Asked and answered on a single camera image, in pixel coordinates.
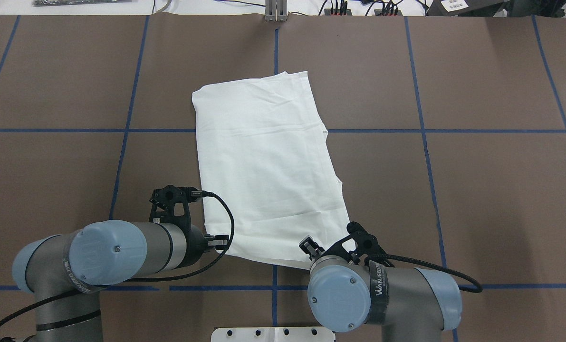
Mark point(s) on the aluminium frame post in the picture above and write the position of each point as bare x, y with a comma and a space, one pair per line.
276, 10

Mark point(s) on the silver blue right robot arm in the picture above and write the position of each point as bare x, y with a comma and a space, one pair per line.
349, 288

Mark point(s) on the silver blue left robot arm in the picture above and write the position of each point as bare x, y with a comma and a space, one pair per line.
65, 273

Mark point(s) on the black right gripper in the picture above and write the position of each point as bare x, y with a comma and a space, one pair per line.
307, 247

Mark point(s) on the white long-sleeve printed shirt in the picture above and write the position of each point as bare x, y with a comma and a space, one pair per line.
262, 148

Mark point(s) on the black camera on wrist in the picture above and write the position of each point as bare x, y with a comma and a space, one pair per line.
171, 204

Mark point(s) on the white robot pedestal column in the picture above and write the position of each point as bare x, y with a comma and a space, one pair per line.
273, 334

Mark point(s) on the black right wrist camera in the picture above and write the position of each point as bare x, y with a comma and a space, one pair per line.
365, 243

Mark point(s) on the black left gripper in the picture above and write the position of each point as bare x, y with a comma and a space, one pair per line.
195, 242

